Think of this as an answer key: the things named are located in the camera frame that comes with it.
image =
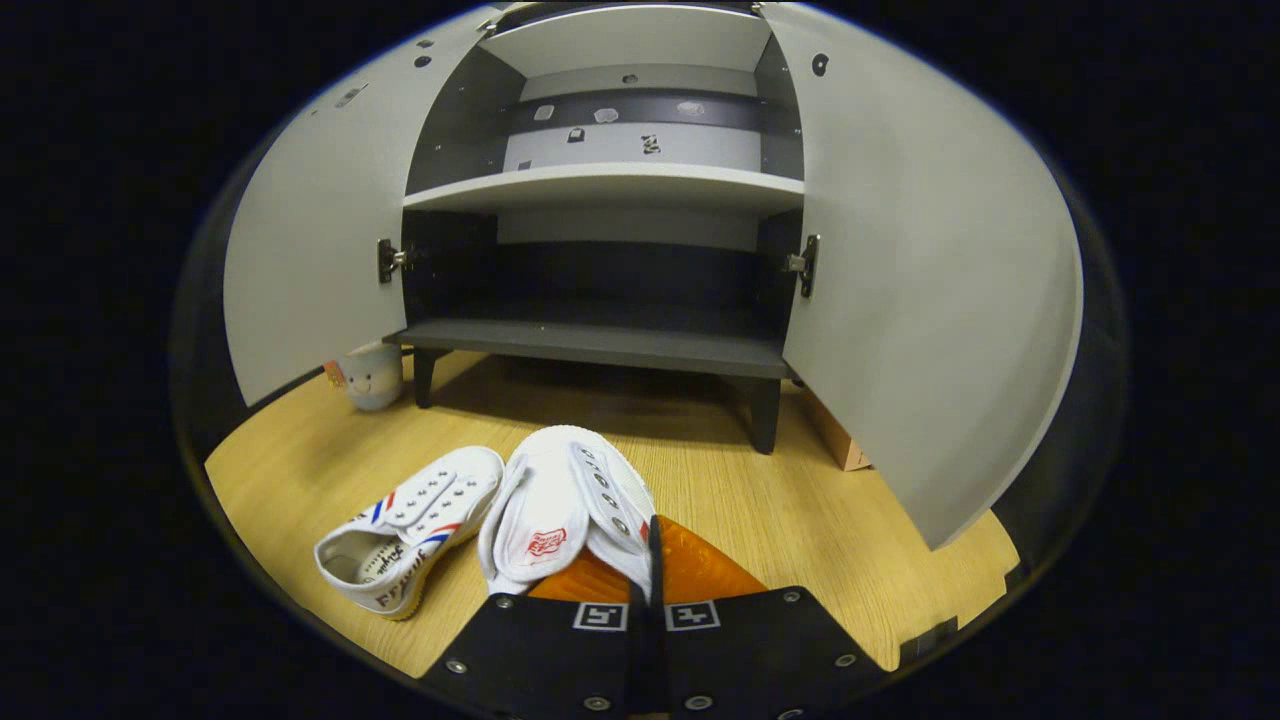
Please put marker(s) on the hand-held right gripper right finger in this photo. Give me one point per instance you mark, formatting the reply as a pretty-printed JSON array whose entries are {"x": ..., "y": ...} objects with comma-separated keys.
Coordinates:
[{"x": 760, "y": 650}]

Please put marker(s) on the white smiling face mug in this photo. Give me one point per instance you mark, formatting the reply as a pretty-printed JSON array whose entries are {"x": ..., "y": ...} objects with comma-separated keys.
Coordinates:
[{"x": 372, "y": 378}]

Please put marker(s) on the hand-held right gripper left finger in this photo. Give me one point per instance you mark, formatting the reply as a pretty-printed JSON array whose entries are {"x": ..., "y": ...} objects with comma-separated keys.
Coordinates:
[{"x": 540, "y": 650}]

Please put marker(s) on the red brown book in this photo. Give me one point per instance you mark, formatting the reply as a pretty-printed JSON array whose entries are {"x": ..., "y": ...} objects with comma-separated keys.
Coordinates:
[{"x": 838, "y": 440}]

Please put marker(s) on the white canvas shoe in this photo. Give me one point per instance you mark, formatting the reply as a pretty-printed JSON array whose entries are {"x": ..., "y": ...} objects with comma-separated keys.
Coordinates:
[
  {"x": 420, "y": 520},
  {"x": 545, "y": 500}
]

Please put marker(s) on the cabinet door with camera sticker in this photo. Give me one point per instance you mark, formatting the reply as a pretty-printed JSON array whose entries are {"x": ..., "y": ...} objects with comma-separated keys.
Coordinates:
[{"x": 320, "y": 230}]

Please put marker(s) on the white grey shoe cabinet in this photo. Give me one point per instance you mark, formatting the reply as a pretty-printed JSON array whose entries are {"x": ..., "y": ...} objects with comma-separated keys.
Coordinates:
[{"x": 600, "y": 185}]

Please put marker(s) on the cabinet door with headphone sticker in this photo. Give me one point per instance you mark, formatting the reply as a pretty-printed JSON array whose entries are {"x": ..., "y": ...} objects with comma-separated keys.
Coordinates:
[{"x": 930, "y": 280}]

